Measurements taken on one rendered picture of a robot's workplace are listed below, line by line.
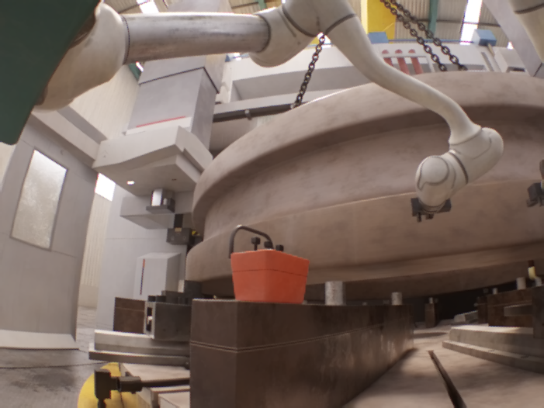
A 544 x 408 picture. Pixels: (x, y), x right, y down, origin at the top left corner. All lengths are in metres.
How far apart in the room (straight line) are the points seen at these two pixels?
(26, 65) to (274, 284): 0.65
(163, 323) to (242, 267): 1.09
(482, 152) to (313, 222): 0.81
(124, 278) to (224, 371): 5.16
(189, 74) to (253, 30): 3.95
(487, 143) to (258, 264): 0.66
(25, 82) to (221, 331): 0.55
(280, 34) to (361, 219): 0.80
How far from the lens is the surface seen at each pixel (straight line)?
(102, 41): 0.52
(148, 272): 4.94
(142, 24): 0.60
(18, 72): 0.27
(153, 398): 1.30
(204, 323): 0.68
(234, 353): 0.62
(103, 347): 1.84
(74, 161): 4.02
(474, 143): 0.84
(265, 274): 0.72
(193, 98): 4.27
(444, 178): 0.76
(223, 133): 5.63
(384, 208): 1.27
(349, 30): 0.77
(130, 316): 3.02
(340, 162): 1.57
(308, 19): 0.80
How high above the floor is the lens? 0.67
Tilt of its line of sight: 20 degrees up
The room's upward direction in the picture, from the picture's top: 1 degrees clockwise
